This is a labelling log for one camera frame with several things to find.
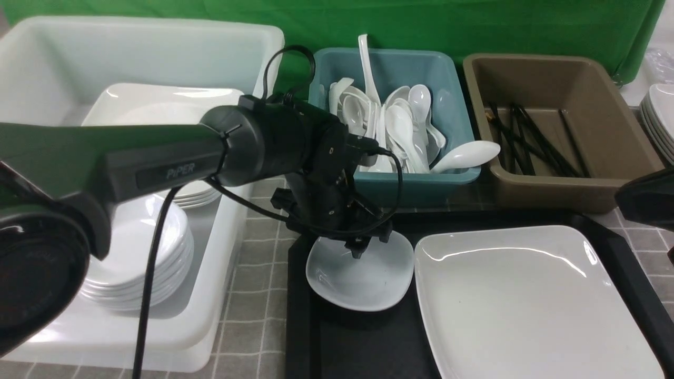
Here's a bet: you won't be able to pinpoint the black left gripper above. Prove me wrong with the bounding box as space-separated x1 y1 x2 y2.
271 179 393 259

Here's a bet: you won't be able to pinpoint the white bowl tray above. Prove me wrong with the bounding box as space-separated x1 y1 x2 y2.
305 231 414 312

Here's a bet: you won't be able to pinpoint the large white square plate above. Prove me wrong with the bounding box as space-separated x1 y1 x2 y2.
415 225 668 378

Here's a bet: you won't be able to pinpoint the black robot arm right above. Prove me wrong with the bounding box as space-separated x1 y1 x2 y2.
614 166 673 232

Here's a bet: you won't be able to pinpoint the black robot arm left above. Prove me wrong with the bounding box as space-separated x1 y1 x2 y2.
2 94 397 355

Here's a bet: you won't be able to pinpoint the white spoons pile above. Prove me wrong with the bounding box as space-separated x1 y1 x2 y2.
328 78 447 174

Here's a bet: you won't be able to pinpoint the upright white spoon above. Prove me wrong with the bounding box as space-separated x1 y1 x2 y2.
358 34 381 105

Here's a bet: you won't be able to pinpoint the black serving tray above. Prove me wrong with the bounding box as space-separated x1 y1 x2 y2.
285 210 672 378

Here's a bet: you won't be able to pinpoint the white spoon over bin edge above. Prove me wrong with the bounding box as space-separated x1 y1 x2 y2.
429 140 501 174

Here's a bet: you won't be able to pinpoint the grey checked tablecloth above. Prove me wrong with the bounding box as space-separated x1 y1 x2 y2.
2 174 672 378

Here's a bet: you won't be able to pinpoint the teal plastic bin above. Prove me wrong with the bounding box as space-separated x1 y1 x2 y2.
308 48 481 208

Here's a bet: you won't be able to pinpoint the black chopsticks in bin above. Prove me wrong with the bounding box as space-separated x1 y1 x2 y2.
485 102 591 179

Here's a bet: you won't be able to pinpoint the stack of white bowls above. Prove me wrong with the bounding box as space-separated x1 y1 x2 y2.
78 195 194 311

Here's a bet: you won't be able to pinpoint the stack of white square plates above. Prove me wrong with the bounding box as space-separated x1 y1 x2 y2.
82 84 248 210

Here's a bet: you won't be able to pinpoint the brown plastic bin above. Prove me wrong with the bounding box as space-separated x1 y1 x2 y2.
463 54 663 213

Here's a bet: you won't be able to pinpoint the large white plastic tub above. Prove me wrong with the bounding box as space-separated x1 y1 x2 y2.
1 16 284 372

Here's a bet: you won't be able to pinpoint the green cloth backdrop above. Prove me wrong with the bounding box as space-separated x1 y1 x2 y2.
2 1 665 84

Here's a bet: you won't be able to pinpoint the white plates stack right edge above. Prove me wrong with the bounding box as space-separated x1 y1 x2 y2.
640 83 673 166

